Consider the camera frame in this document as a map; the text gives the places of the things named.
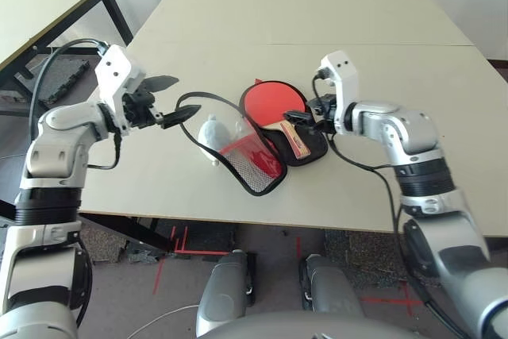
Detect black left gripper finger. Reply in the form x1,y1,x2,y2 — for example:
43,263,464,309
144,75,180,94
160,104,202,131

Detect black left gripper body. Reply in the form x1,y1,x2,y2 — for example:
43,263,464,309
121,91,164,132

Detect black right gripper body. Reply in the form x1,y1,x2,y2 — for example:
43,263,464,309
307,94,339,134

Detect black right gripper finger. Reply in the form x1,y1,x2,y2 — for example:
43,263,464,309
283,110,314,125
299,123,325,138

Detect red ping-pong paddle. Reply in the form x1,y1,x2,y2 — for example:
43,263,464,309
242,82,313,159

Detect red black paddle case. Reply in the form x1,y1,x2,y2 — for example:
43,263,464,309
175,76,330,198

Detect dark foam floor mat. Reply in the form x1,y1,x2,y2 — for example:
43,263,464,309
37,56,90,108

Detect black table underframe beam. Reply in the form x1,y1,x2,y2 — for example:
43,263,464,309
76,211,176,253

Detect red tape floor lines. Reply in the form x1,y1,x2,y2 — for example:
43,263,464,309
152,225,232,295

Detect black-framed side table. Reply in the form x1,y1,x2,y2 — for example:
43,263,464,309
0,0,134,92

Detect speckled brown foam mat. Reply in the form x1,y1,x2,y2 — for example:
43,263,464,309
322,227,438,289
80,219,125,265

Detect grey robot right leg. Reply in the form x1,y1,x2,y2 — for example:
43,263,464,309
298,253,364,318

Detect grey robot leg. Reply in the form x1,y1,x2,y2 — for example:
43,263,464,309
298,253,364,318
195,248,257,338

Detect grey robot left leg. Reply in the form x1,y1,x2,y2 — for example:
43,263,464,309
195,248,257,338

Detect red tape floor cross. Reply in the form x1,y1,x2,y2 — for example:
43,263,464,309
360,280,422,317

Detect grey robot torso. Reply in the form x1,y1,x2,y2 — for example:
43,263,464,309
195,308,422,339

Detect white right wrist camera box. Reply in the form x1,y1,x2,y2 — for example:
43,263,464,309
319,50,361,136

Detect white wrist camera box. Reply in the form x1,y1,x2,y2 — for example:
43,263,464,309
319,50,361,136
94,44,147,137

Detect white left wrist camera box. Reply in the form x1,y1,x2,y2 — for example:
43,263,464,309
94,44,147,137

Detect black left wrist loop cable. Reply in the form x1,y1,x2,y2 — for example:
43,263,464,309
87,132,121,171

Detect black left camera cable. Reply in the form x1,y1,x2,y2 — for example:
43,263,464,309
29,37,110,117

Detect white floor cable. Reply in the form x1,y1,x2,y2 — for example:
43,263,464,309
125,303,199,339

